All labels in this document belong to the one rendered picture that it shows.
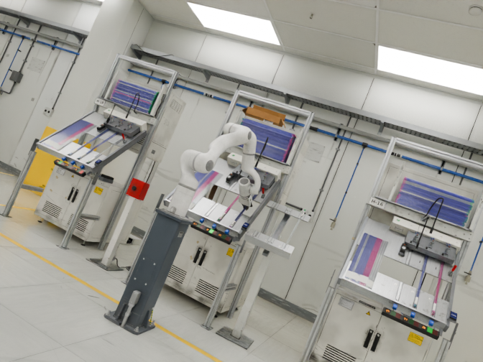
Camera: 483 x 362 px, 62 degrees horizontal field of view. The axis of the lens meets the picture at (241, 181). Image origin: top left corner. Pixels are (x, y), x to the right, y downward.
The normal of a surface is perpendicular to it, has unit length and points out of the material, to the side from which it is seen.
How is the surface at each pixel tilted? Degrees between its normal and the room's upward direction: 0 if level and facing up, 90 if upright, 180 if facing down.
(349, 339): 90
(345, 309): 90
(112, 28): 90
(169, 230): 90
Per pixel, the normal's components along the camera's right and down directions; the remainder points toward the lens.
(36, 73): -0.30, -0.18
